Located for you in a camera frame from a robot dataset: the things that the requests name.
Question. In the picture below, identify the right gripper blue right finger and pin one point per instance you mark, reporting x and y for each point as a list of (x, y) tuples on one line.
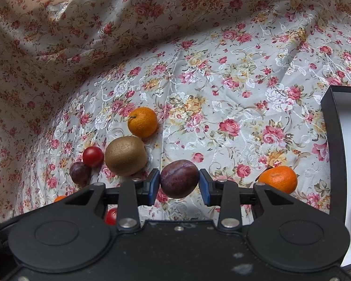
[(226, 195)]

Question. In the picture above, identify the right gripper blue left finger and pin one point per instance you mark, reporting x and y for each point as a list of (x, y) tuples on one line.
[(133, 194)]

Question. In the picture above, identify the red cherry tomato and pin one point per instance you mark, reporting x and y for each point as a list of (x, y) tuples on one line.
[(93, 156), (111, 216)]

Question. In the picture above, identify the brown kiwi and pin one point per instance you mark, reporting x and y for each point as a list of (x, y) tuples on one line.
[(126, 155)]

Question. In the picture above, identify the dark red plum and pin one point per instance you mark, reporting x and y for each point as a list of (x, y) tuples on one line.
[(179, 179)]

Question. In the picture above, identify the dark purple round plum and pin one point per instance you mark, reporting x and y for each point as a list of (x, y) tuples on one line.
[(80, 173)]

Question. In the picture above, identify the orange mandarin with stem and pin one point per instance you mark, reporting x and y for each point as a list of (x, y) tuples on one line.
[(142, 122)]

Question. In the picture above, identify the floral pink cloth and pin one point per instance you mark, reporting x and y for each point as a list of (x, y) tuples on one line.
[(236, 86)]

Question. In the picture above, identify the black box white inside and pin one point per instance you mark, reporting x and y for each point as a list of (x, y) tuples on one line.
[(336, 109)]

